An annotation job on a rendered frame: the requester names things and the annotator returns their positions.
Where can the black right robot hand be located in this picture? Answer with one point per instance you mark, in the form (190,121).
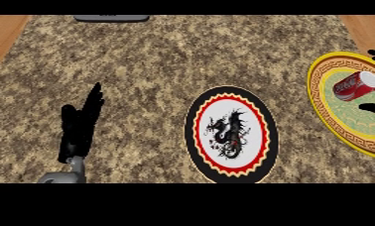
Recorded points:
(366,107)

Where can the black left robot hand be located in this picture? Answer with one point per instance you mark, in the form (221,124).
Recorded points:
(78,127)

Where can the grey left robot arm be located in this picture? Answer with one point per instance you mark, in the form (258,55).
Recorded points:
(68,173)

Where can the yellow green patterned plate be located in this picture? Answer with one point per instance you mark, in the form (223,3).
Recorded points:
(341,117)

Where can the red soda can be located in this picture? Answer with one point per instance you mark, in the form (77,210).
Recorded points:
(354,86)

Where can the black red dragon plate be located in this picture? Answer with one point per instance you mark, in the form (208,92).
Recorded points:
(230,134)

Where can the dark grey flat appliance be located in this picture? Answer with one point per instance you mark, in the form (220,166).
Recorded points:
(111,18)

